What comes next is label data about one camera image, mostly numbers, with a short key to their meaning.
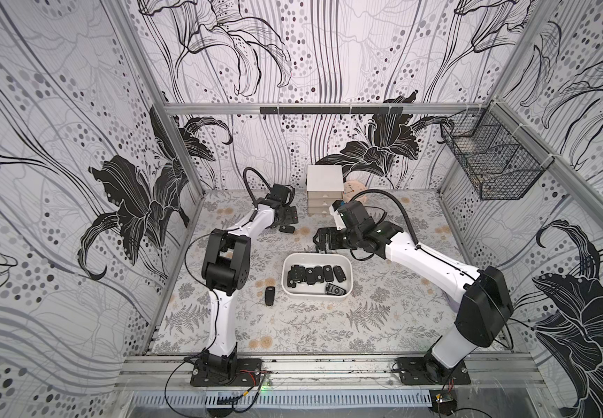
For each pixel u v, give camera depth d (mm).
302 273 910
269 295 864
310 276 905
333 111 933
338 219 662
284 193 820
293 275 901
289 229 1041
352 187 1184
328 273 910
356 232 616
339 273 908
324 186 1019
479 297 423
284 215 905
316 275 905
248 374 726
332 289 879
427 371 648
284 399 765
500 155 882
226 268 558
